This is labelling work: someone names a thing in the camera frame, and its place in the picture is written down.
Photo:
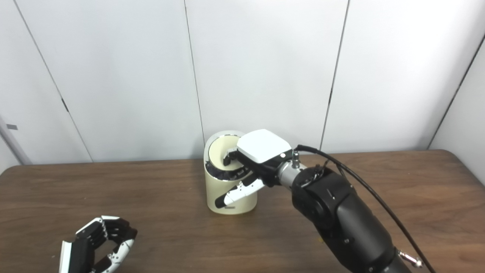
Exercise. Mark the small gray wall label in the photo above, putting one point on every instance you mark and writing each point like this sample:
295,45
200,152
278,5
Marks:
12,127

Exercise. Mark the cream-colored desktop bin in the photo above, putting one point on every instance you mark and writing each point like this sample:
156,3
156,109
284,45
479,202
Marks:
216,189

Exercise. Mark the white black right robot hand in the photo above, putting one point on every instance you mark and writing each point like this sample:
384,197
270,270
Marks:
263,146

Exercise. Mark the gray wall corner trim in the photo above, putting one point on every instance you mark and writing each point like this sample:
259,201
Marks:
13,144

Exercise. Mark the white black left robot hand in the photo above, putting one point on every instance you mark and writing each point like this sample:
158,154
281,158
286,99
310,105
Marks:
81,248

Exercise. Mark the cream round bin lid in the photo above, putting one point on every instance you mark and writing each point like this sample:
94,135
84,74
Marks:
219,149

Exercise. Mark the black bin liner bag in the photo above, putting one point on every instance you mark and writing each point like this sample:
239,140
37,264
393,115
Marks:
227,175

